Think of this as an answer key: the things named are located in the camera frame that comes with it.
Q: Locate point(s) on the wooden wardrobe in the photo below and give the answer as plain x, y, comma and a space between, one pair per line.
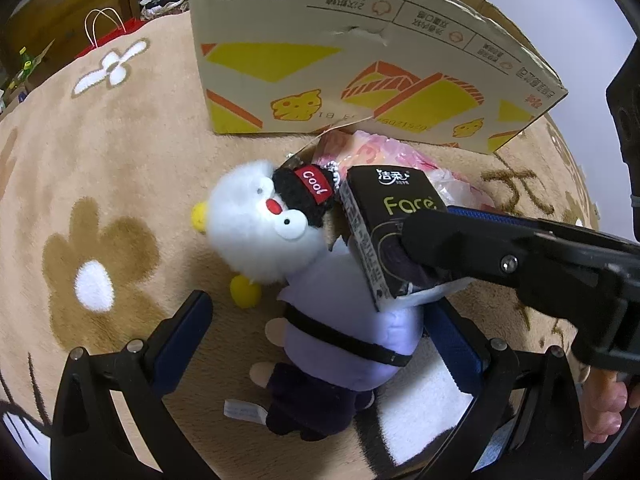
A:
60, 5

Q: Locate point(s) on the person's right hand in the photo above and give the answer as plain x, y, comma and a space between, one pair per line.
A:
602, 405

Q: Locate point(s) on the red paper bag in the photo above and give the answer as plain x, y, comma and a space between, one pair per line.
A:
127, 29

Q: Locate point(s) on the printed cardboard box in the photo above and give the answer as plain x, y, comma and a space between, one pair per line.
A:
300, 20

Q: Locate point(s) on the black tissue packet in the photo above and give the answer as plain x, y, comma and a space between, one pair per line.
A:
380, 220

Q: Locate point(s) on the brown floral blanket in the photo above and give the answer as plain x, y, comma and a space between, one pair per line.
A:
125, 150

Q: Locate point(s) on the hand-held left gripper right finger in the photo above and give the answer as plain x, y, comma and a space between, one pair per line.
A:
462, 360

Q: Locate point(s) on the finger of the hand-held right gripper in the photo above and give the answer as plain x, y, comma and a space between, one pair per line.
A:
480, 250
500, 217

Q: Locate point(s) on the cardboard box with bottles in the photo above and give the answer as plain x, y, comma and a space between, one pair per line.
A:
37, 62

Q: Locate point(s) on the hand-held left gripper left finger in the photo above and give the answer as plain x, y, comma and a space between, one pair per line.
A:
184, 342

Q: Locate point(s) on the white duck plush toy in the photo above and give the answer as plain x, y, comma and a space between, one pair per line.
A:
250, 230

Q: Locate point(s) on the pink plastic packet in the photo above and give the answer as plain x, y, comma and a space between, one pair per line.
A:
400, 152

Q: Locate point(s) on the green glass bottle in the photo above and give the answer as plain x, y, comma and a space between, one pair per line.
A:
25, 67

